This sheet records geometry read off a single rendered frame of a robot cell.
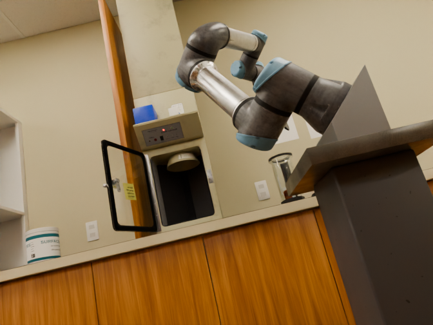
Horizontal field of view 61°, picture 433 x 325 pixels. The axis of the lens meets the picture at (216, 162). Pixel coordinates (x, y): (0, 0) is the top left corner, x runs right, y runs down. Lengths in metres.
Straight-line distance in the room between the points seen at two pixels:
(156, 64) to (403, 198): 1.53
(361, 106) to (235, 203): 1.38
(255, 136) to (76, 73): 1.91
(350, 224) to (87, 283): 1.06
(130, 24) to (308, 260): 1.59
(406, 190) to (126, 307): 1.07
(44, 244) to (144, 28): 1.27
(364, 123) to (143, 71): 1.41
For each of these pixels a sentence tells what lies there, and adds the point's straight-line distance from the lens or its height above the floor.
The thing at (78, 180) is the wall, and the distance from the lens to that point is 2.46.
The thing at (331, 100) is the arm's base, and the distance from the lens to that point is 0.99.
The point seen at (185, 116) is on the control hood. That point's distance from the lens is 1.82.
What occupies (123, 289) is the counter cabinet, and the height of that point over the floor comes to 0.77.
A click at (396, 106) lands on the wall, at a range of 2.59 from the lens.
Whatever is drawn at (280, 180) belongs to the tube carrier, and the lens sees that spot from 1.61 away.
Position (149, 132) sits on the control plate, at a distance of 1.85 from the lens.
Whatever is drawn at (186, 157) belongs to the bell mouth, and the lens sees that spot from 1.88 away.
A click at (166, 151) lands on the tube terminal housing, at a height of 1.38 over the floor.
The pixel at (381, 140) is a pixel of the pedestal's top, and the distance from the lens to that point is 0.88.
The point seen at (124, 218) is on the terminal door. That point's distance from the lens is 1.61.
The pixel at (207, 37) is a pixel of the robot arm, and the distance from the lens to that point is 1.35.
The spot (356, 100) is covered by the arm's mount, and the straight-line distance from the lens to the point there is 0.98.
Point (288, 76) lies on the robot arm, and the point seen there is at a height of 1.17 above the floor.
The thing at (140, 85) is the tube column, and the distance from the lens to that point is 2.07.
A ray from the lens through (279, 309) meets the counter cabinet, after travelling 1.49.
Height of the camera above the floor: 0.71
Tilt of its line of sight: 17 degrees up
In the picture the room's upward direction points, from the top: 13 degrees counter-clockwise
